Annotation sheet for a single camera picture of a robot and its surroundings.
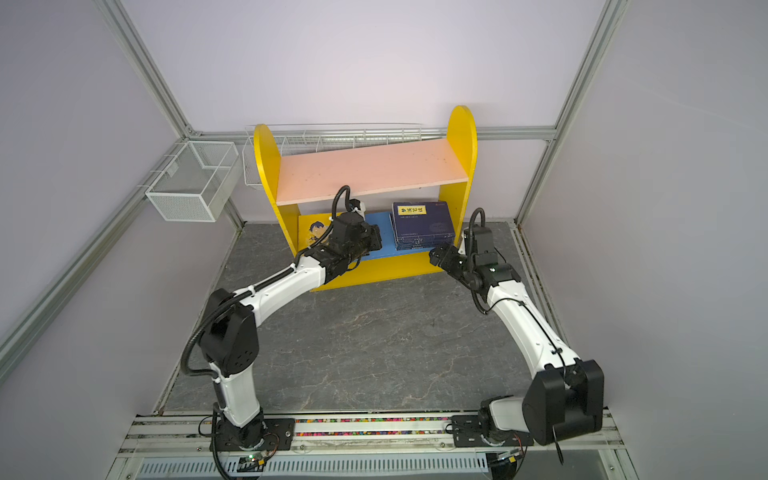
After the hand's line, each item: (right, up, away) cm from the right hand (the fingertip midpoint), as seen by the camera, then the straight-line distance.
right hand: (440, 259), depth 83 cm
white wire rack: (-45, +38, +11) cm, 60 cm away
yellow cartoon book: (-39, +10, +9) cm, 41 cm away
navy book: (-4, +10, +10) cm, 15 cm away
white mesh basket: (-79, +25, +16) cm, 84 cm away
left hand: (-16, +8, +4) cm, 18 cm away
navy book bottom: (-4, +6, +9) cm, 11 cm away
